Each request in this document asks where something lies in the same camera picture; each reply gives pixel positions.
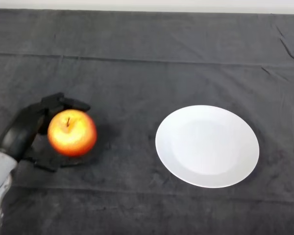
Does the white round plate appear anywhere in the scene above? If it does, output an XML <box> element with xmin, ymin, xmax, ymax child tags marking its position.
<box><xmin>155</xmin><ymin>105</ymin><xmax>260</xmax><ymax>189</ymax></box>

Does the red yellow apple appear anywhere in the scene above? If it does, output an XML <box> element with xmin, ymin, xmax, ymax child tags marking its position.
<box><xmin>47</xmin><ymin>109</ymin><xmax>98</xmax><ymax>157</ymax></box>

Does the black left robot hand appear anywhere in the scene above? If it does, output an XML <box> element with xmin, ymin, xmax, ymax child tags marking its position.
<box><xmin>0</xmin><ymin>92</ymin><xmax>91</xmax><ymax>173</ymax></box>

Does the black table cloth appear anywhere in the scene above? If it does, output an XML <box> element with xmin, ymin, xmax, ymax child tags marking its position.
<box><xmin>0</xmin><ymin>8</ymin><xmax>294</xmax><ymax>235</ymax></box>

